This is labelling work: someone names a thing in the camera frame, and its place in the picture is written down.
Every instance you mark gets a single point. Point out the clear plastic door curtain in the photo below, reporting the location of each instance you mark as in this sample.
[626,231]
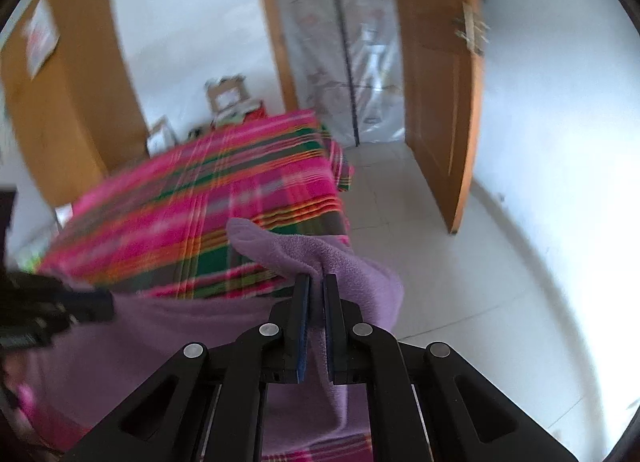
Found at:
[370,67]

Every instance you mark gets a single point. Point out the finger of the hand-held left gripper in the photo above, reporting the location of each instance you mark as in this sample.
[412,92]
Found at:
[90,304]

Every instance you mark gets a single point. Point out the brown cardboard box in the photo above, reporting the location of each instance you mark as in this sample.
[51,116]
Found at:
[227,95]

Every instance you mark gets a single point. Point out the white cardboard box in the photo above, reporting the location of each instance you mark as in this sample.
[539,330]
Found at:
[161,137]

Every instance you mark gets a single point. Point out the white plastic bag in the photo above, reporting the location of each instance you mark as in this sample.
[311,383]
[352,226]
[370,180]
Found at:
[42,37]

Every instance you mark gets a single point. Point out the red box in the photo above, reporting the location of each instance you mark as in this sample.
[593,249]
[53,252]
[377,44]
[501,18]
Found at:
[254,111]

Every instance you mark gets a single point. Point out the wooden door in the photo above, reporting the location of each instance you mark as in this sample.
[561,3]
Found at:
[435,92]

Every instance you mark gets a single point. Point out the wooden wardrobe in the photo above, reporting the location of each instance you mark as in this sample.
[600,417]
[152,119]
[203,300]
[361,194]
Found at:
[75,117]

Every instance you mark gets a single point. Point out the purple fleece garment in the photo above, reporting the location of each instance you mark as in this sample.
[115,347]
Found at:
[150,342]

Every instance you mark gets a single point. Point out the pink plaid bed sheet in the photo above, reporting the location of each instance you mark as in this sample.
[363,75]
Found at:
[200,192]

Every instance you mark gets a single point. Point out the wooden door frame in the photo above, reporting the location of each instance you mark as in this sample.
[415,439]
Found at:
[275,27]

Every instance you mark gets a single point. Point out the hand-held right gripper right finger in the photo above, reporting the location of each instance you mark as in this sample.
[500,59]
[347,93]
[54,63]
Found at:
[330,332]

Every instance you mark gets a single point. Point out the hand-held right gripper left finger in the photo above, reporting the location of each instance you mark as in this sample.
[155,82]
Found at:
[302,332]

